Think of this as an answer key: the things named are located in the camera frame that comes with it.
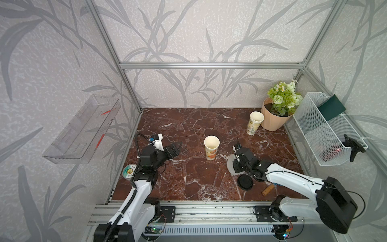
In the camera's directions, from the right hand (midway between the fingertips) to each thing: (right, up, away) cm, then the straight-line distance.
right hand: (234, 161), depth 87 cm
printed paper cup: (-13, +11, -3) cm, 17 cm away
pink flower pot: (+26, +23, +12) cm, 37 cm away
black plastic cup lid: (+5, -10, -5) cm, 12 cm away
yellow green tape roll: (-59, -3, -7) cm, 59 cm away
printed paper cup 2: (+16, +25, +9) cm, 31 cm away
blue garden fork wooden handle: (+17, -14, -7) cm, 23 cm away
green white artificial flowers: (+30, +36, -1) cm, 47 cm away
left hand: (-32, +11, -7) cm, 34 cm away
